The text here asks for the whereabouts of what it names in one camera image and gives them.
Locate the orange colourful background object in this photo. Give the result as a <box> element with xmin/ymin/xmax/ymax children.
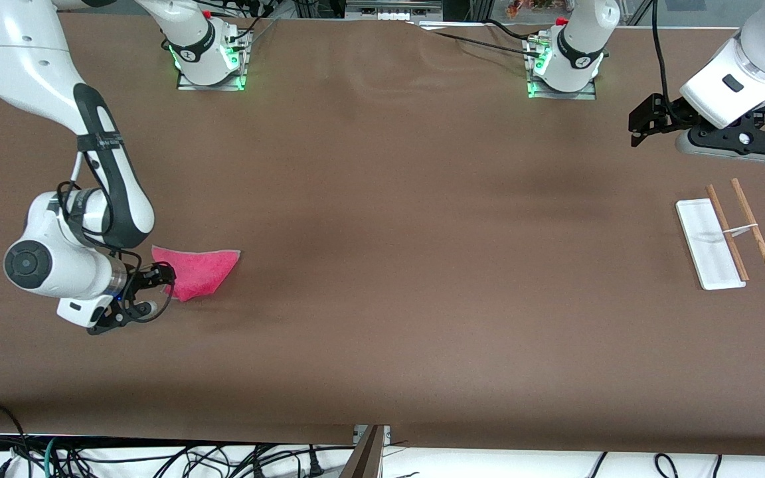
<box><xmin>505</xmin><ymin>0</ymin><xmax>559</xmax><ymax>19</ymax></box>

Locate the grey power strip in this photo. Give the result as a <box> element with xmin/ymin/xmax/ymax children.
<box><xmin>345</xmin><ymin>0</ymin><xmax>444</xmax><ymax>22</ymax></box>

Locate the black plug cable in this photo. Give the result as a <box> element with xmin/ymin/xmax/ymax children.
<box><xmin>303</xmin><ymin>446</ymin><xmax>327</xmax><ymax>478</ymax></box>

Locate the thick black table cable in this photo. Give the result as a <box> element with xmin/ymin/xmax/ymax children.
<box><xmin>484</xmin><ymin>19</ymin><xmax>537</xmax><ymax>42</ymax></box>

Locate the table support beam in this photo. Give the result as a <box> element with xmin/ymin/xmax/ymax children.
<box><xmin>337</xmin><ymin>425</ymin><xmax>391</xmax><ymax>478</ymax></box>

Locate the thin black table cable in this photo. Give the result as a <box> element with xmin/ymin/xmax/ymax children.
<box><xmin>430</xmin><ymin>31</ymin><xmax>546</xmax><ymax>56</ymax></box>

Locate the pink microfibre towel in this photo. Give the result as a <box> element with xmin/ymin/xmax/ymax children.
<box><xmin>151</xmin><ymin>245</ymin><xmax>242</xmax><ymax>302</ymax></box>

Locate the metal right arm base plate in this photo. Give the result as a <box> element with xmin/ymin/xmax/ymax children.
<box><xmin>175</xmin><ymin>30</ymin><xmax>254</xmax><ymax>92</ymax></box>

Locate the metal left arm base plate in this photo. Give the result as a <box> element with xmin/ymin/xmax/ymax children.
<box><xmin>527</xmin><ymin>40</ymin><xmax>598</xmax><ymax>100</ymax></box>

